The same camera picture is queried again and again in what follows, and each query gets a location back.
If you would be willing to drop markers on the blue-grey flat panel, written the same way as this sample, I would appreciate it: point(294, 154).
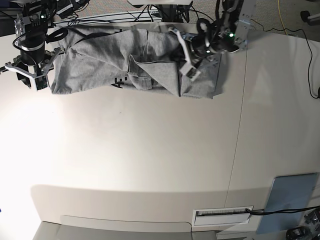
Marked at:
point(287, 192)

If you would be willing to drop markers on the black device bottom right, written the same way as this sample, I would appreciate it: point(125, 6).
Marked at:
point(299, 233)

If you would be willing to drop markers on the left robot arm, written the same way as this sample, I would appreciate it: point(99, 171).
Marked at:
point(228, 33)

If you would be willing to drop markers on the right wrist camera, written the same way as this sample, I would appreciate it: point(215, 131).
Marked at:
point(40, 82)

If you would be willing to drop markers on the white cable grommet plate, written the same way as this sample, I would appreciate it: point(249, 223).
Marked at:
point(218, 217)

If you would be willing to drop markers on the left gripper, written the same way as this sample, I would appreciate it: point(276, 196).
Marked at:
point(198, 53)

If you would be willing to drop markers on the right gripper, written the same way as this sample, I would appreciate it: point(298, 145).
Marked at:
point(26, 67)

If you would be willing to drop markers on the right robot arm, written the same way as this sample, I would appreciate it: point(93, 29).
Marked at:
point(31, 26)

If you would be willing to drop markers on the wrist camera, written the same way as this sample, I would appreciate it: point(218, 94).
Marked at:
point(190, 71)
point(40, 82)

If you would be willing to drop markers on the grey T-shirt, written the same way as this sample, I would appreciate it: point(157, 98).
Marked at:
point(128, 59)

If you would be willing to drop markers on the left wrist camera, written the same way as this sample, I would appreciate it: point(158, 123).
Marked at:
point(190, 71)

